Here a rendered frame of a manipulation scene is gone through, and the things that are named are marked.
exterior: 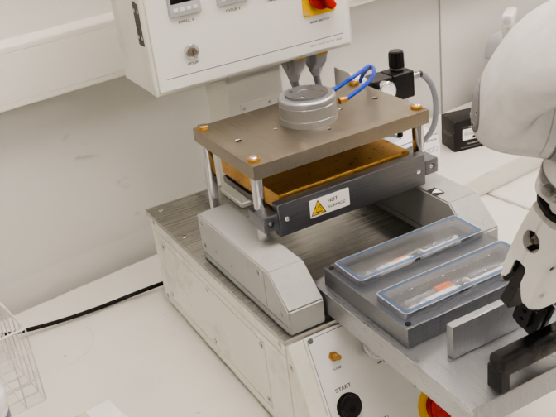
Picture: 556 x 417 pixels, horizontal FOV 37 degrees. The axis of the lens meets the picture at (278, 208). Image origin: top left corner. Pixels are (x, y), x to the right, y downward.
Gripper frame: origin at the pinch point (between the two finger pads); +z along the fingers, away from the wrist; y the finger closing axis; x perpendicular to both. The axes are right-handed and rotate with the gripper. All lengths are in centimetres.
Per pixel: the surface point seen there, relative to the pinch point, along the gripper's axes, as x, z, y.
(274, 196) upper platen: 33.8, 8.2, -10.3
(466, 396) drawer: -3.2, 3.7, -10.2
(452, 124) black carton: 66, 41, 53
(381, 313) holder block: 10.8, 6.5, -10.0
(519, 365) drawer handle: -4.0, 0.7, -5.2
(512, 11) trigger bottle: 76, 24, 72
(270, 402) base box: 20.3, 32.0, -16.8
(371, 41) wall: 89, 32, 47
